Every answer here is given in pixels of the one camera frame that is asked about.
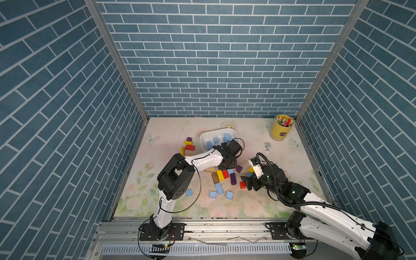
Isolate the purple cylinder block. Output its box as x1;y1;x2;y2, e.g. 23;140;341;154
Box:
230;173;237;185

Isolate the red rectangular block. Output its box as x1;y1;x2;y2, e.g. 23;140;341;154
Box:
185;145;195;151

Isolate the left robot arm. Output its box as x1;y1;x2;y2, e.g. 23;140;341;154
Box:
144;138;245;241

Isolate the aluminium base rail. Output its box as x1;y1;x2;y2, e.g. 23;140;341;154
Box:
85;217;371;260

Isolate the white plastic tub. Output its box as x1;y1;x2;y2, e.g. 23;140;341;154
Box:
200;128;238;152

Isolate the dark wood block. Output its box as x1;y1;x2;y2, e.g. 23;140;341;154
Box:
211;172;220;184

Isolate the aluminium corner post left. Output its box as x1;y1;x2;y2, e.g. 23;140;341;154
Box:
84;0;149;124

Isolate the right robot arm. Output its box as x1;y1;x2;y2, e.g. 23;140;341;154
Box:
242;153;404;260

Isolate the blue cube bottom right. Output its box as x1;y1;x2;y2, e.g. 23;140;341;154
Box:
226;191;234;200

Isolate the aluminium corner post right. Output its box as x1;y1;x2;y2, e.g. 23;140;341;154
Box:
295;0;369;122

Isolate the light wood square block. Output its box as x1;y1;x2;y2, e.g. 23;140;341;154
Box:
204;166;218;173

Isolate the aluminium corner post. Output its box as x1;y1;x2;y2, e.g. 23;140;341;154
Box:
84;0;149;124
295;0;369;122

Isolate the yellow pen cup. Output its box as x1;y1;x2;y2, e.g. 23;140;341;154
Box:
270;114;294;141

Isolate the blue long block bottom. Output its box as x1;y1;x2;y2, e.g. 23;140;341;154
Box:
215;183;224;195

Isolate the light blue block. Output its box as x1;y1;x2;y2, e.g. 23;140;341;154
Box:
223;133;232;143

